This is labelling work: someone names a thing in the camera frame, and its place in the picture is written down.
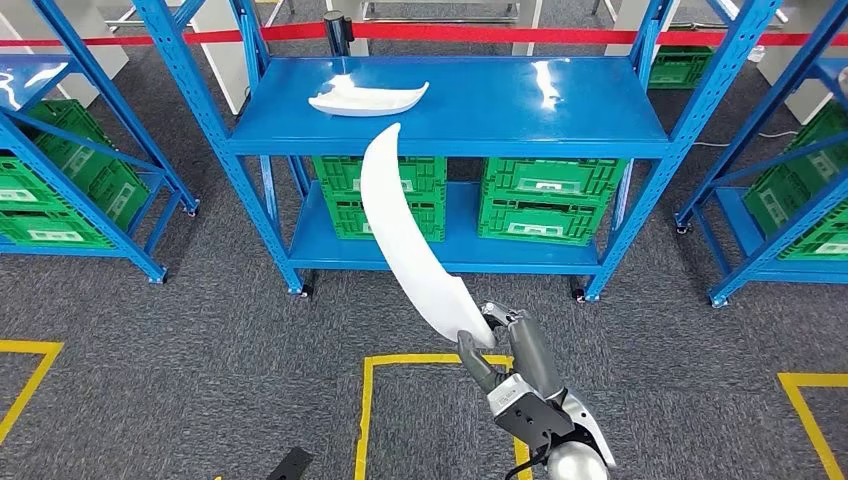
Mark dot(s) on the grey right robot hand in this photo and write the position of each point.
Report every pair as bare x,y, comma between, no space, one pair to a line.
530,351

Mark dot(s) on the white curved plastic part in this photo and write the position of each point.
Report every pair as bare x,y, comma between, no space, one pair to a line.
404,232
371,99

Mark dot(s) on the blue steel shelf rack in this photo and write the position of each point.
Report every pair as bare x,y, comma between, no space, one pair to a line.
732,218
147,264
464,106

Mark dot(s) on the yellow floor tape square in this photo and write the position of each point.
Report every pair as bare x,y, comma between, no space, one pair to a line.
366,411

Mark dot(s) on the red barrier belt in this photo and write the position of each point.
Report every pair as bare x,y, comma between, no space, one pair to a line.
464,33

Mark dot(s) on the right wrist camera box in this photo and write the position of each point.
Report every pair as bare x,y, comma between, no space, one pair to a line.
530,417

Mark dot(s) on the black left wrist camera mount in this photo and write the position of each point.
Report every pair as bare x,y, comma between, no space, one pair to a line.
288,467

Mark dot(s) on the black barrier post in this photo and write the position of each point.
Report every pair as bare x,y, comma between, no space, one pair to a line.
338,33

